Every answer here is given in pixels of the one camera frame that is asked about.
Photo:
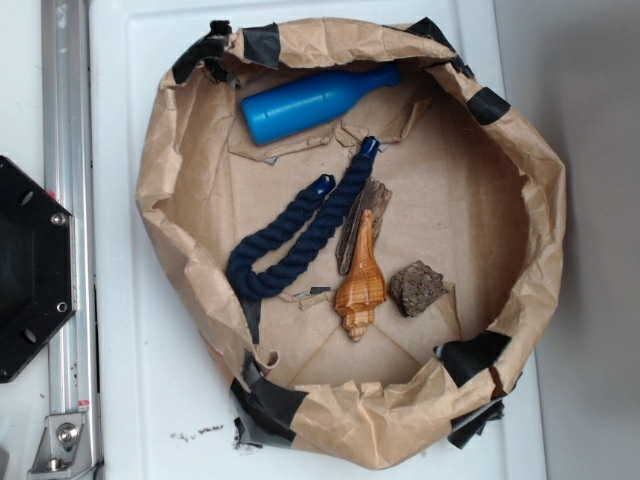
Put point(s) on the brown rough rock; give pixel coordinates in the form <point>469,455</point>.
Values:
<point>415,287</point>

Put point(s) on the orange spiral seashell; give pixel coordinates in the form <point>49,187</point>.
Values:
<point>364,287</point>

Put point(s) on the blue plastic bottle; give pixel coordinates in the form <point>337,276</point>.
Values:
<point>308,102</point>

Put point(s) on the brown paper bag bin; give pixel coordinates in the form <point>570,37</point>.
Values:
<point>204,185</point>

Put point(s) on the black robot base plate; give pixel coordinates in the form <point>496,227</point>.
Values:
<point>36,269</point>

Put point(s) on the aluminium extrusion rail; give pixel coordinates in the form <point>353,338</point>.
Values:
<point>72,351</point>

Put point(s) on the metal corner bracket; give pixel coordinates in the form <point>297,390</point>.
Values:
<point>64,450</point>

